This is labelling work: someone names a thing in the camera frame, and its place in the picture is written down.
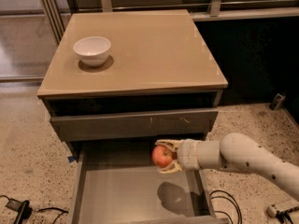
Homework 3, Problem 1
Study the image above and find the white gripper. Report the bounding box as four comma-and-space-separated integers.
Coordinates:
155, 139, 200, 174

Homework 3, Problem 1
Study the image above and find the red apple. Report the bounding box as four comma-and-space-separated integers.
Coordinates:
151, 146, 176, 168

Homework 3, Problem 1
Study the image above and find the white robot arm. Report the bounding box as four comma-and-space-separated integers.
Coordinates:
151, 133, 299, 201

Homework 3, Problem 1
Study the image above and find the open grey middle drawer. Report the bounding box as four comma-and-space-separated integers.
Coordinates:
68, 142, 229, 224

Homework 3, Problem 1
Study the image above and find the grey drawer cabinet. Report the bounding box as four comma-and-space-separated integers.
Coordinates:
37, 10, 227, 157

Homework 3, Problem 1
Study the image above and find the closed grey top drawer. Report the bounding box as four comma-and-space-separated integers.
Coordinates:
50, 108, 218, 142

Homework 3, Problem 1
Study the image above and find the blue tape piece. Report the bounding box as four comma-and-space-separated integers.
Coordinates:
67, 156, 75, 163

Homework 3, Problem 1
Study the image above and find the white power strip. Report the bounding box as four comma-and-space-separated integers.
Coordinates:
266, 199, 299, 218

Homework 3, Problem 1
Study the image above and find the small grey floor device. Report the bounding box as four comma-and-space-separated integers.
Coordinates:
269, 93, 285, 111

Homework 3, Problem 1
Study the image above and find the white ceramic bowl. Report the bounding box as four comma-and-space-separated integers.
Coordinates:
73, 36, 111, 67

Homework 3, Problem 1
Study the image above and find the black looped cable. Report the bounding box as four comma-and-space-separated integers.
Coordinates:
209, 189, 243, 224

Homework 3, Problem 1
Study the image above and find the metal railing frame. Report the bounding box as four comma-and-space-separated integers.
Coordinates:
40, 0, 299, 40

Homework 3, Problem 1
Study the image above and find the black power adapter with cable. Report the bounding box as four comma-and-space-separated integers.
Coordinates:
0, 195, 68, 224

